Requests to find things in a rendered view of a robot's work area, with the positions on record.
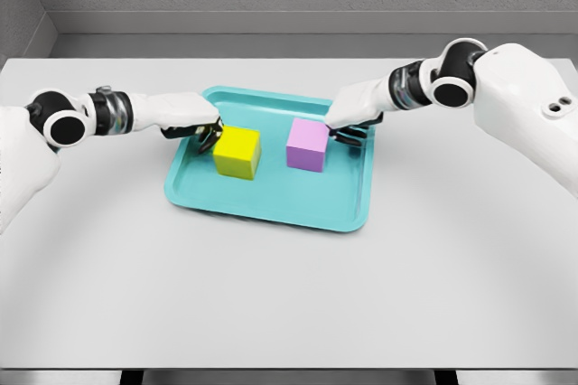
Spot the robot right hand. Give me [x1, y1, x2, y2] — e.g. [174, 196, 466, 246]
[324, 80, 385, 147]

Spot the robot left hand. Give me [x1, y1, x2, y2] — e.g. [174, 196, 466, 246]
[151, 91, 225, 155]

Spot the pink cube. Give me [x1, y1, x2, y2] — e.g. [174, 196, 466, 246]
[285, 117, 331, 174]

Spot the yellow cube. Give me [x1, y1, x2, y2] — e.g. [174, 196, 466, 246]
[212, 126, 263, 181]

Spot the teal tray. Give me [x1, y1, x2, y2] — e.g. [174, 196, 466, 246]
[163, 85, 378, 234]

